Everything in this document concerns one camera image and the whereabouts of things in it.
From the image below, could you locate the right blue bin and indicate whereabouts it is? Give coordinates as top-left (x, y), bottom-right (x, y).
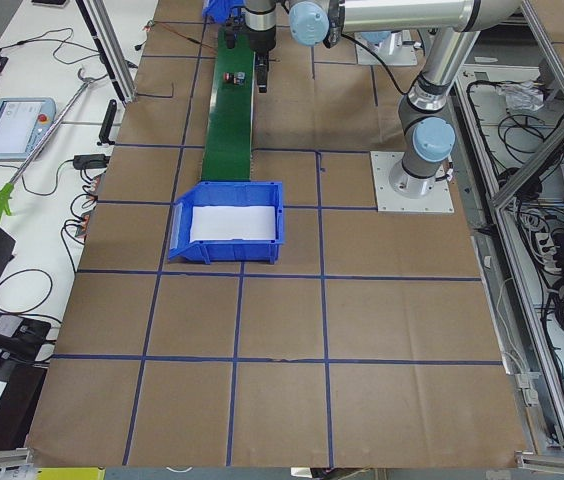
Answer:
top-left (202, 0), bottom-right (234, 24)

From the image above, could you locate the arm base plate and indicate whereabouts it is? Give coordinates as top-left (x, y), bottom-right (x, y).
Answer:
top-left (370, 151), bottom-right (454, 215)
top-left (354, 30), bottom-right (418, 67)

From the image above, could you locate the teach pendant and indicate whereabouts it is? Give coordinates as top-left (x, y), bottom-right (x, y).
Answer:
top-left (0, 97), bottom-right (56, 161)

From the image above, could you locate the red black wire pair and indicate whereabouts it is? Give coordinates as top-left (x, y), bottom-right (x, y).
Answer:
top-left (144, 19), bottom-right (218, 54)

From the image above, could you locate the black power adapter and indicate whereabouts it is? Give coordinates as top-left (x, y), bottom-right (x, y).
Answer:
top-left (72, 154), bottom-right (110, 170)

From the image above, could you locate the left white foam pad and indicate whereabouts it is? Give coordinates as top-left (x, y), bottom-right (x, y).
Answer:
top-left (190, 206), bottom-right (276, 242)

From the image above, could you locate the green conveyor belt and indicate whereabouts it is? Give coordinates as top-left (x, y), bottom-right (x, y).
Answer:
top-left (201, 29), bottom-right (254, 181)

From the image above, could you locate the aluminium profile post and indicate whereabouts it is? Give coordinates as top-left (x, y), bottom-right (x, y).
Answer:
top-left (76, 0), bottom-right (136, 104)

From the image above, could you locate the left blue bin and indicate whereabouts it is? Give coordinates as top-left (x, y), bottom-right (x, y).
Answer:
top-left (168, 181), bottom-right (285, 264)

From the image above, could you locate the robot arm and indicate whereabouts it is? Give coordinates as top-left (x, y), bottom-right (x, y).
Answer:
top-left (288, 0), bottom-right (520, 199)

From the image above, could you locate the blue bin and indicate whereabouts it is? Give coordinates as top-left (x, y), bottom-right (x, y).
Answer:
top-left (202, 0), bottom-right (234, 24)
top-left (168, 181), bottom-right (285, 264)

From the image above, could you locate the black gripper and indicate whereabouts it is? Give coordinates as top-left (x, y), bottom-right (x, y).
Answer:
top-left (225, 13), bottom-right (245, 49)
top-left (249, 29), bottom-right (276, 93)

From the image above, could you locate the green handled reacher grabber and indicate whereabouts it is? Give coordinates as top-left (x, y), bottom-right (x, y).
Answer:
top-left (0, 68), bottom-right (103, 221)

